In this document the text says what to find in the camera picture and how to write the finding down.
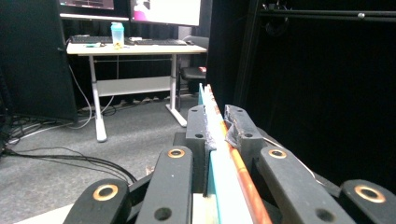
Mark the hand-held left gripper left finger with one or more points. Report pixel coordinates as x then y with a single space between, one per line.
196 124

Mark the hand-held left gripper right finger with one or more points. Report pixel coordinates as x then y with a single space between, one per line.
244 130

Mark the colourful picture book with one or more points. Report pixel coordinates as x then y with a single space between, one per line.
229 183

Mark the grey office chair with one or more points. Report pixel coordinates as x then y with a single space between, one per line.
193 73

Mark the white desk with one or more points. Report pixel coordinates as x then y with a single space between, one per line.
134 85

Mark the black keyboard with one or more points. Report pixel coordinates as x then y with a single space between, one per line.
162 42
90 39

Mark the black curtain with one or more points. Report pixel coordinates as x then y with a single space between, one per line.
327 93

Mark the bright computer monitor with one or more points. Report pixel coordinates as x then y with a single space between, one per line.
168 11

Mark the teal lid shaker bottle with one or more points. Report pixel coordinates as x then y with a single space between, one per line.
117 35

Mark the black metal bar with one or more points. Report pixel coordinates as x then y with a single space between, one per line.
311 15

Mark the dark computer monitor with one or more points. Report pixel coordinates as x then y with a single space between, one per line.
90 7

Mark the black panel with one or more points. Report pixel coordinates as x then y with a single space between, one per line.
34 62

